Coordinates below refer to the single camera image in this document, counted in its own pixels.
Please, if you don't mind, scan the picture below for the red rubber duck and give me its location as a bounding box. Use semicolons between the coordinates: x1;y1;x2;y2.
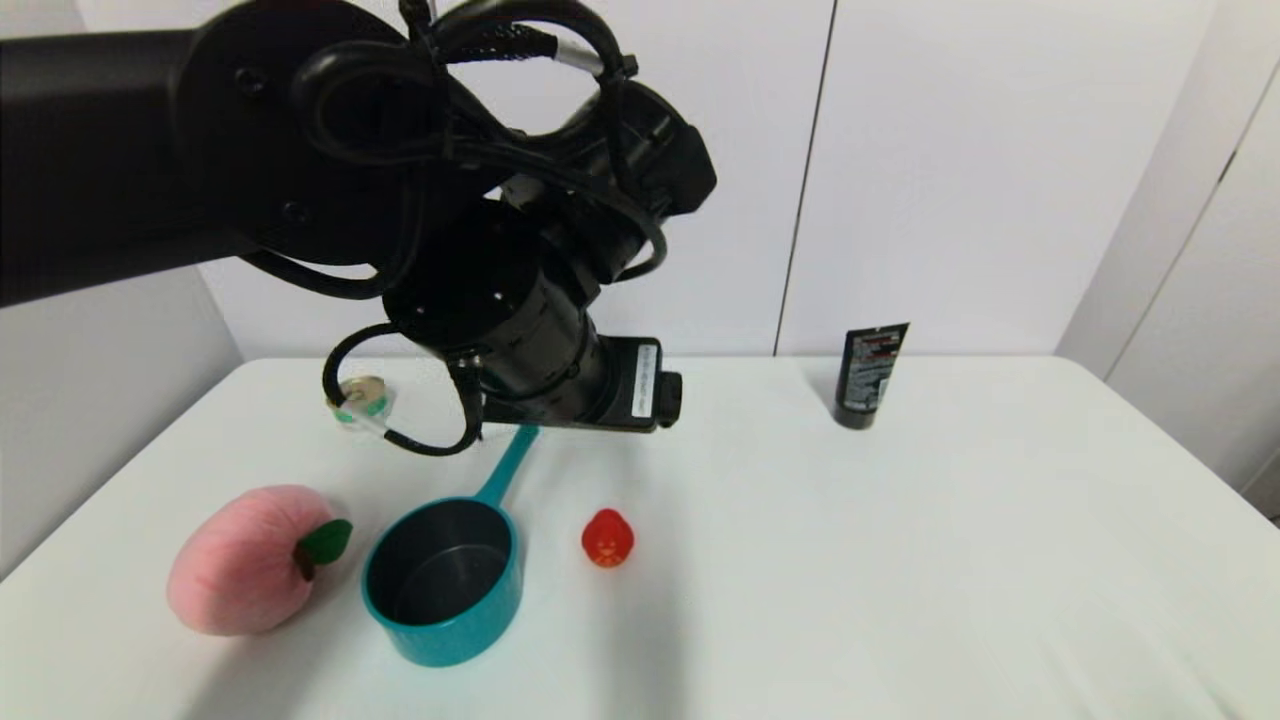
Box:
581;508;636;569

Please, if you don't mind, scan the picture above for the black cosmetic tube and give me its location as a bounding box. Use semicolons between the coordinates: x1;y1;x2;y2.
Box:
833;322;911;431

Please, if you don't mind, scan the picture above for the small tin can green label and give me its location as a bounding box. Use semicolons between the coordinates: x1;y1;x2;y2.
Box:
328;376;394;433

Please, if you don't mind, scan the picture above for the pink plush peach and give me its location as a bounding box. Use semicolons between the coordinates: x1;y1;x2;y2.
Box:
166;485;354;637

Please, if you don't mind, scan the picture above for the black looping arm cable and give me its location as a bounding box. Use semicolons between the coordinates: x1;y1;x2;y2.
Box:
288;0;669;458

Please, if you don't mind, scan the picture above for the teal saucepan with handle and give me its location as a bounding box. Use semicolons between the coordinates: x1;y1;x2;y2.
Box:
361;425;541;668

